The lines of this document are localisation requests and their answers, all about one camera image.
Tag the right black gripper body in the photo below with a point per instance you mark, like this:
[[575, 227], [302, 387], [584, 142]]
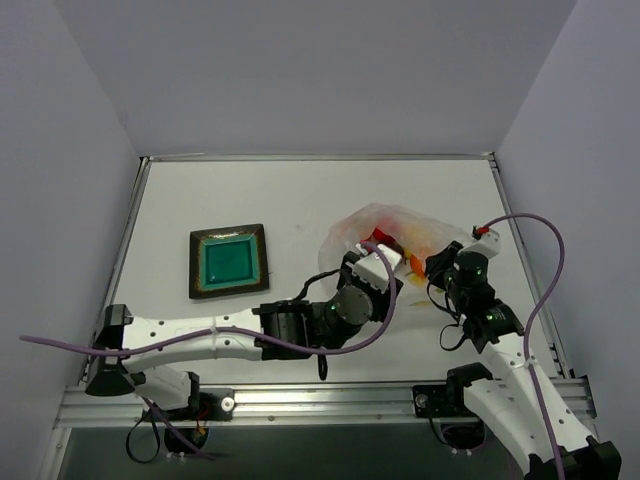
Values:
[[439, 258]]

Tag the orange fake tangerine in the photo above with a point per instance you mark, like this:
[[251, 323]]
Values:
[[416, 275]]

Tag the clear printed plastic bag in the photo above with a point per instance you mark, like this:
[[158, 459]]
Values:
[[416, 234]]

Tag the bright red fake apple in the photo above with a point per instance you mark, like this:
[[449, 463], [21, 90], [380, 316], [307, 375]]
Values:
[[380, 237]]

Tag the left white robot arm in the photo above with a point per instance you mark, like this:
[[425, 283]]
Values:
[[136, 355]]

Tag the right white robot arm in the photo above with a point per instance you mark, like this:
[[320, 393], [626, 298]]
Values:
[[507, 389]]

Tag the square teal ceramic plate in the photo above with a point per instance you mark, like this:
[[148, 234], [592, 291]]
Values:
[[227, 261]]

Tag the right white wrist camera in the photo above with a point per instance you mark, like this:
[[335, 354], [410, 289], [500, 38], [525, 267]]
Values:
[[486, 241]]

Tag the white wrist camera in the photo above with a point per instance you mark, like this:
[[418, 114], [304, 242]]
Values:
[[486, 241], [371, 269]]

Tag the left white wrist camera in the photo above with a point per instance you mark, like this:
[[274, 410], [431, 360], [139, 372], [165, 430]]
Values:
[[371, 269]]

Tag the aluminium front rail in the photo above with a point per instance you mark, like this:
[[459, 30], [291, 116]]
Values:
[[264, 404]]

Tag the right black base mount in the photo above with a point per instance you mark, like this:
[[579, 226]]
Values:
[[451, 423]]

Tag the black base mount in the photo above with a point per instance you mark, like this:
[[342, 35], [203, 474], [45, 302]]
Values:
[[451, 423], [186, 430]]

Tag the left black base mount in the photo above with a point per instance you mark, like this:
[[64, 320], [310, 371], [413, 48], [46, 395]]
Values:
[[186, 430]]

